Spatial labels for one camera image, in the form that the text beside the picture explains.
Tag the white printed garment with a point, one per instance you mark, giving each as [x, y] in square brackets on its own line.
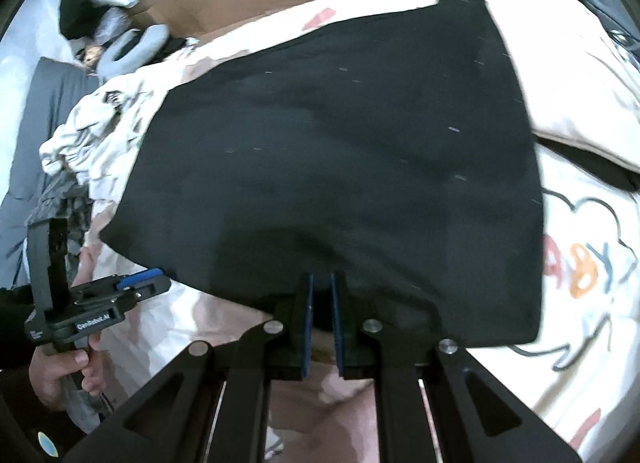
[100, 118]

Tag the cream printed bed sheet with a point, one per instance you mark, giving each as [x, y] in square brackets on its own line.
[575, 293]

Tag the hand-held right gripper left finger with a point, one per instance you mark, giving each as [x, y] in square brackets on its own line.
[300, 338]

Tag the person's left hand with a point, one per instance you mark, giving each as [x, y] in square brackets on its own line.
[50, 378]

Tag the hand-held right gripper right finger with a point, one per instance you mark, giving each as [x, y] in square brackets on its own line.
[345, 343]

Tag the grey neck pillow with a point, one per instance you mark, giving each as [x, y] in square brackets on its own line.
[135, 50]

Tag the black cartoon print t-shirt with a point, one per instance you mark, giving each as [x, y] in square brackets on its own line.
[325, 153]

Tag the grey camouflage garment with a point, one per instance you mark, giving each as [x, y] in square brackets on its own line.
[60, 213]

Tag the folded cream t-shirt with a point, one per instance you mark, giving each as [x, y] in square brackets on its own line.
[575, 68]

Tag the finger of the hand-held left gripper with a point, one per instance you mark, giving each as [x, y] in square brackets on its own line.
[140, 279]
[147, 293]

